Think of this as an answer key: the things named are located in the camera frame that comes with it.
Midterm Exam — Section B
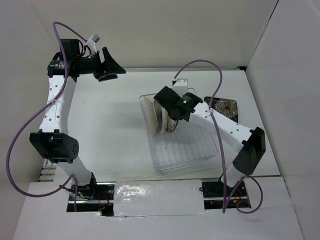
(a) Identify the orange rimmed petal pattern plate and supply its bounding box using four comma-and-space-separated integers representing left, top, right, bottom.
143, 96, 159, 135

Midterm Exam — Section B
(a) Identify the dark square patterned plate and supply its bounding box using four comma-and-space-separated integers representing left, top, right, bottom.
211, 97, 239, 123

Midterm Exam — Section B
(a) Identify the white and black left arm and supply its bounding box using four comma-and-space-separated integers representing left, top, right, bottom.
29, 47, 126, 200

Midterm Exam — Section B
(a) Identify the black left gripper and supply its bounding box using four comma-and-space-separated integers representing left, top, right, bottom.
75, 46, 126, 82

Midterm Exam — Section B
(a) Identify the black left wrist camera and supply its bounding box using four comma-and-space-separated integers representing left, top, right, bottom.
61, 38, 84, 61

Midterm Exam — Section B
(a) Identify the silver taped front panel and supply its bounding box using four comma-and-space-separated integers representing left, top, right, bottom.
113, 179, 205, 217

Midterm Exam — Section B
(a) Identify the white wire dish rack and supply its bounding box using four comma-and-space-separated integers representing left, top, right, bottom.
139, 93, 219, 173

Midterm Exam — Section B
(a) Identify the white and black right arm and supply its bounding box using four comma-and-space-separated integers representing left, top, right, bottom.
153, 86, 266, 196

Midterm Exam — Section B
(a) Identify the cream plate with blue centre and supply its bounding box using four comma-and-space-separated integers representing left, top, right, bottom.
153, 100, 168, 134

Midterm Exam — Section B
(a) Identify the blue and white patterned plate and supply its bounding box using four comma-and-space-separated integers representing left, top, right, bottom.
165, 117, 178, 133

